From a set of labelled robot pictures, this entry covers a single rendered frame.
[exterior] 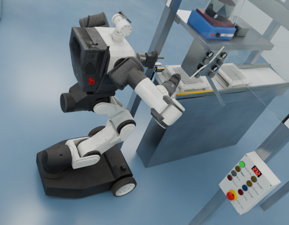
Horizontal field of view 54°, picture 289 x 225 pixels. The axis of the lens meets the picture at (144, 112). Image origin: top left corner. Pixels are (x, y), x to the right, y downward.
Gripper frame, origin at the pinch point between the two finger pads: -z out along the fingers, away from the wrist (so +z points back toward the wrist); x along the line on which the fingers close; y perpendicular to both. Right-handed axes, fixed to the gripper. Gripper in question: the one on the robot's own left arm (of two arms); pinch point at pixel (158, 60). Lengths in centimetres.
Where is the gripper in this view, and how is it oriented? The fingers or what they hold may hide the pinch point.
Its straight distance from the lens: 185.2
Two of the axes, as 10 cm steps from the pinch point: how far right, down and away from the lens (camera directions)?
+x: -3.0, 7.0, 6.5
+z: -9.0, 0.3, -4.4
